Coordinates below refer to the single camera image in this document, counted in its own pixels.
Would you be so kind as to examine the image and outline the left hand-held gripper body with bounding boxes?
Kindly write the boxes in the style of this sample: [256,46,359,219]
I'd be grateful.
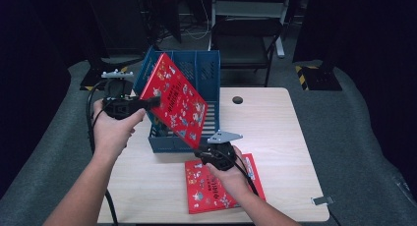
[100,68,148,121]

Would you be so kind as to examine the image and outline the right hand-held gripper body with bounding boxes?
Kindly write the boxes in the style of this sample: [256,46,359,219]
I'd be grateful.
[197,130,244,172]

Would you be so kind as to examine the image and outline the red picture book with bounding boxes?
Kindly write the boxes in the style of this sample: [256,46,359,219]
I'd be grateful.
[139,52,209,150]
[184,152,268,215]

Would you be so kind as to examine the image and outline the blue cartoon picture book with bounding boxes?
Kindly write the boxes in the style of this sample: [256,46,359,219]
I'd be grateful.
[132,45,175,137]

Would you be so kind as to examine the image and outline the blue plastic file rack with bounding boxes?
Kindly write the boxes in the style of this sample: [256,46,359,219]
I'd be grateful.
[146,49,221,154]

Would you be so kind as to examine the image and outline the person's right hand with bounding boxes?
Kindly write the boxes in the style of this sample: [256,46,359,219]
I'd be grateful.
[206,145,256,202]

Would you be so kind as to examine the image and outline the person's left hand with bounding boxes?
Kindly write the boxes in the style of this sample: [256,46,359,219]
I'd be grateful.
[92,99,148,160]

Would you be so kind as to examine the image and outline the black base with yellow stripes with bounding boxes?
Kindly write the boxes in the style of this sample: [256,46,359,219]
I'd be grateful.
[294,64,343,91]
[79,57,130,92]

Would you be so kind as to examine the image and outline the dark curtain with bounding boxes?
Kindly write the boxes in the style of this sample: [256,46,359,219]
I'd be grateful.
[0,0,99,191]
[293,0,417,204]

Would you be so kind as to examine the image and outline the grey metal table clip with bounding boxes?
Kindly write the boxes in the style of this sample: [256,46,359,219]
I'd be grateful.
[310,195,335,206]

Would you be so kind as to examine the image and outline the black folding chair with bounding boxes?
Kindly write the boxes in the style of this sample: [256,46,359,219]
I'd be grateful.
[209,17,286,87]

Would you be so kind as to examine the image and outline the black metal chair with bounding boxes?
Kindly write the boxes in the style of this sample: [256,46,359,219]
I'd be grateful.
[208,0,294,59]

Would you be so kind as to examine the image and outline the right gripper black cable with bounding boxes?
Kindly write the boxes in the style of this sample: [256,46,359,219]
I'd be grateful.
[222,148,261,198]

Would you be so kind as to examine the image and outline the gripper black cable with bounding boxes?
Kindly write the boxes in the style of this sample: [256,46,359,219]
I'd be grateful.
[86,80,120,226]
[222,148,261,198]

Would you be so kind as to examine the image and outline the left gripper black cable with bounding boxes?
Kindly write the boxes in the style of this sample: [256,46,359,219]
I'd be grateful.
[86,80,120,226]

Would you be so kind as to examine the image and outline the white floor cable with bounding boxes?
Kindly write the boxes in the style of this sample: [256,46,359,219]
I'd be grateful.
[181,0,211,41]

